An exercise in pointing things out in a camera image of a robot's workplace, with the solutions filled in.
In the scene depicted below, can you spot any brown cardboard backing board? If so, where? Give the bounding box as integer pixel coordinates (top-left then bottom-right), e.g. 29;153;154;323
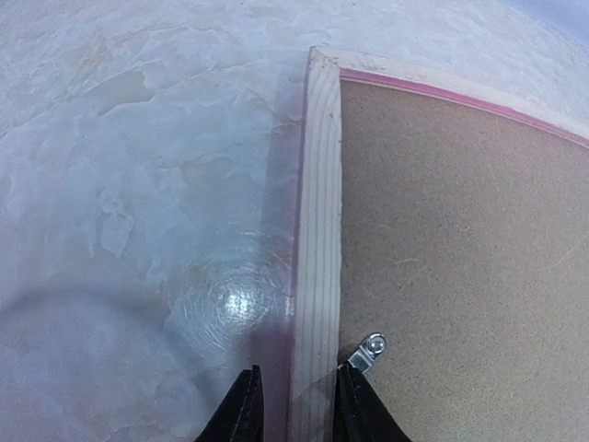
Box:
340;82;588;441

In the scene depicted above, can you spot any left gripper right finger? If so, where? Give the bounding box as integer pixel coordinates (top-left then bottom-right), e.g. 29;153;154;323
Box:
334;362;410;442

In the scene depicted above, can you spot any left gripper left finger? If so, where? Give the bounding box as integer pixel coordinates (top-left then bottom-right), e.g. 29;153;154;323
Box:
195;365;263;442

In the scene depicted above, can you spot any pink wooden picture frame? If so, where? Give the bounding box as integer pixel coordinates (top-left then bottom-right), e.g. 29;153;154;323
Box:
288;47;588;441

